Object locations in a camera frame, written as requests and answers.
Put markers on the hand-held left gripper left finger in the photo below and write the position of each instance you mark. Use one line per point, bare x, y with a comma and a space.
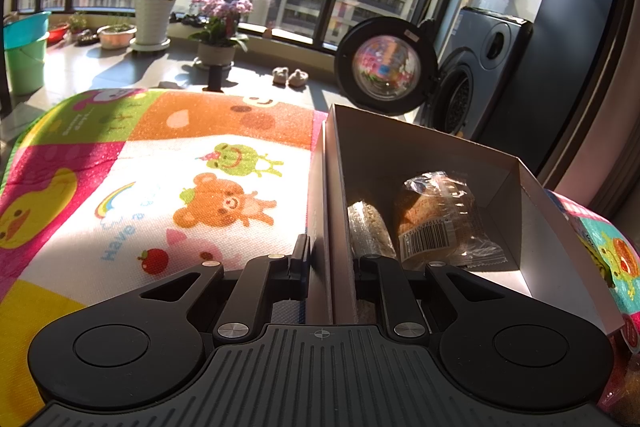
300, 267

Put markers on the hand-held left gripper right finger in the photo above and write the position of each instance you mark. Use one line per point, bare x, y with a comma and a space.
367, 268

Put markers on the clear oat bar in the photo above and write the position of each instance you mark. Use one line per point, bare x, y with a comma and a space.
367, 227

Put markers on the clear bread packet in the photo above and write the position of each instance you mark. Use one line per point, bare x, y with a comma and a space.
435, 212

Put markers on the brown cardboard box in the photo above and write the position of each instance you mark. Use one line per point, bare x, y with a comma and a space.
430, 147

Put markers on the colourful cartoon play mat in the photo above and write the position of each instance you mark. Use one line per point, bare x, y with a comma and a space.
150, 167

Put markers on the black plant stand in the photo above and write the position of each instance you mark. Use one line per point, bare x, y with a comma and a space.
216, 78

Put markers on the grey washing machine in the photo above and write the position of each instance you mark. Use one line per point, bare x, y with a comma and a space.
500, 72

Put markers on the pink flowering potted plant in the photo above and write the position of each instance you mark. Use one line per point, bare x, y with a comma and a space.
220, 13

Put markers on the beige round planter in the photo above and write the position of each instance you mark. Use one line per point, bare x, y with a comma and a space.
116, 38

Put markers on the white box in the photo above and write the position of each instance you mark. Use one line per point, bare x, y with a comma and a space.
505, 4

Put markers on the small green potted plant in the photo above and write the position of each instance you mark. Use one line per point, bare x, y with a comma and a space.
77, 23

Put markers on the red plastic basin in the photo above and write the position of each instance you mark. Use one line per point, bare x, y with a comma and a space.
57, 33

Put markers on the green plastic bucket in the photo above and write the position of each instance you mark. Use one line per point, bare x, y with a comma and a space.
25, 67

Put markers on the teal plastic basin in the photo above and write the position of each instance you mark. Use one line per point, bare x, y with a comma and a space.
25, 29

